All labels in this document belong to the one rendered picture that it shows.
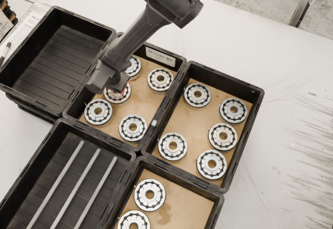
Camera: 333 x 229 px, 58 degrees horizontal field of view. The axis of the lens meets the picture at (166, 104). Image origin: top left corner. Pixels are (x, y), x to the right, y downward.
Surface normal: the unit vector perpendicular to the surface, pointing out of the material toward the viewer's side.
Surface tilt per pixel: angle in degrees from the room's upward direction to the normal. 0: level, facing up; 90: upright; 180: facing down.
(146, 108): 0
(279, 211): 0
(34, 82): 0
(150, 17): 92
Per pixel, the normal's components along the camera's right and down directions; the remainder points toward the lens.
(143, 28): -0.41, 0.84
